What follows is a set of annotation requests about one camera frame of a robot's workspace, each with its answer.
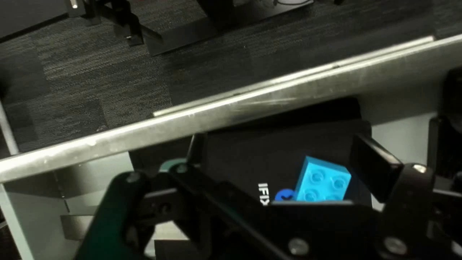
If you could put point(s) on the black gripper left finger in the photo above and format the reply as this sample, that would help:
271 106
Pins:
193 210

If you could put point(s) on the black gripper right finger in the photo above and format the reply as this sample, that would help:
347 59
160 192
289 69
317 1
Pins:
414 210

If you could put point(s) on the blue toy brick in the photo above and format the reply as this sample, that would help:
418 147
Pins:
321 180

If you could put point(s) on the grey metal drawer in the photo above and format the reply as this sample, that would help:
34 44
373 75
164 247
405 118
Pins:
203 117

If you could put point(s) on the black flat box blue logo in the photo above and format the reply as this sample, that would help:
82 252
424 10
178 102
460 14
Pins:
269 148

